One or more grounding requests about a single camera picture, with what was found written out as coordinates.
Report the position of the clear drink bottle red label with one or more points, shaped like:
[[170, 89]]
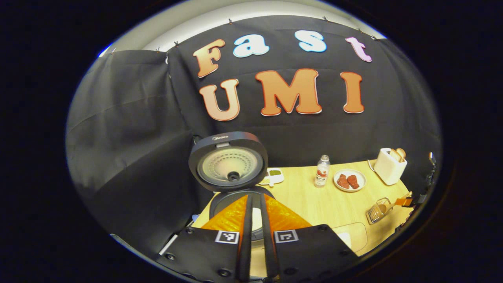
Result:
[[322, 173]]

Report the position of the small white divided dish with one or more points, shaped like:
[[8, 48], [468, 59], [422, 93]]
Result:
[[274, 175]]

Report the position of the white rice heap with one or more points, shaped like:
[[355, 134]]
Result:
[[345, 239]]

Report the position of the clear rice container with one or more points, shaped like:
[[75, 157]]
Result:
[[355, 236]]

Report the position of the dark grey rice cooker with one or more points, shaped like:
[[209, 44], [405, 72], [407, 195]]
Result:
[[228, 165]]

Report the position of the white toaster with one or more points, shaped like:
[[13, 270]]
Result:
[[389, 171]]

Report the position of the toast slice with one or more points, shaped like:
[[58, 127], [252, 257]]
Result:
[[394, 155], [402, 153]]

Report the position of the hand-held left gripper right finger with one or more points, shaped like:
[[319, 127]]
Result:
[[268, 247]]

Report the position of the white round plate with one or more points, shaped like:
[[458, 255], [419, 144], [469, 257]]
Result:
[[349, 188]]

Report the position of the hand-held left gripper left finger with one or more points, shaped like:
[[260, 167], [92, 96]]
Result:
[[244, 243]]

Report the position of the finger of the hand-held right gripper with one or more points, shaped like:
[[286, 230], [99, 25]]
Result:
[[404, 201]]

